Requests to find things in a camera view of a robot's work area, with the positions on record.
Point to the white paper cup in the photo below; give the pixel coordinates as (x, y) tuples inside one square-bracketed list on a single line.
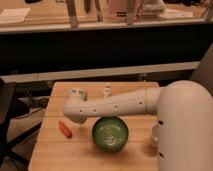
[(154, 136)]

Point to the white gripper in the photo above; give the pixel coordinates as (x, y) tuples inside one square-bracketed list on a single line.
[(78, 93)]

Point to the white paper sheet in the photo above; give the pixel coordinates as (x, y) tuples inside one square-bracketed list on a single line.
[(15, 15)]

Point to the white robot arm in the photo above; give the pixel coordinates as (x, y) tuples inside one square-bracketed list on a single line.
[(184, 111)]

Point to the metal frame post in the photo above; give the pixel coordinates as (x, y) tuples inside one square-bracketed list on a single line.
[(72, 13)]

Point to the black office chair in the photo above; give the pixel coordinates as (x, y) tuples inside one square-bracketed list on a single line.
[(11, 107)]

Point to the green bowl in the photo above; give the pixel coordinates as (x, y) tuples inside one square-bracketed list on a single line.
[(110, 133)]

